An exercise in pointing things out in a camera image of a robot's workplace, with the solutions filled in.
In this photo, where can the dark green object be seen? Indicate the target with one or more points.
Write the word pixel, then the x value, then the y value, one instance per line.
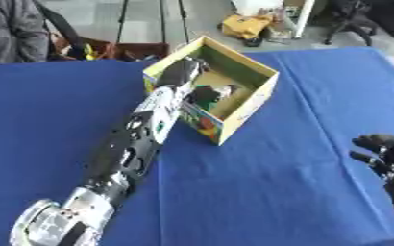
pixel 205 96

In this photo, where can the brown crate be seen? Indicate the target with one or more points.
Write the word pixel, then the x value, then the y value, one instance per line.
pixel 122 50

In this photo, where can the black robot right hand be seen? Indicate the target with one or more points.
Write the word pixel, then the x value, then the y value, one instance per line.
pixel 390 150

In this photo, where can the black tripod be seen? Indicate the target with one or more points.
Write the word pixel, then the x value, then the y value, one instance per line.
pixel 150 19

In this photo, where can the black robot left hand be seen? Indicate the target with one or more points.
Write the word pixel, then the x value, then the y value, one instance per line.
pixel 179 73

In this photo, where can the person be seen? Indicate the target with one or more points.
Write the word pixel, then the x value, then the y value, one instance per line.
pixel 12 30

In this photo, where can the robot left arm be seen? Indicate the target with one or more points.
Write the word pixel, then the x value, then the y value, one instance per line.
pixel 122 150

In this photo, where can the tan cardboard box green inside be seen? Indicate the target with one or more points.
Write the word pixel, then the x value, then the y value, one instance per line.
pixel 217 93

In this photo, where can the black office chair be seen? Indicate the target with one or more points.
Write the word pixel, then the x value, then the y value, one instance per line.
pixel 354 19

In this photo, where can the white object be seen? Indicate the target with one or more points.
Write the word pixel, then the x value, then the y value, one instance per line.
pixel 227 90

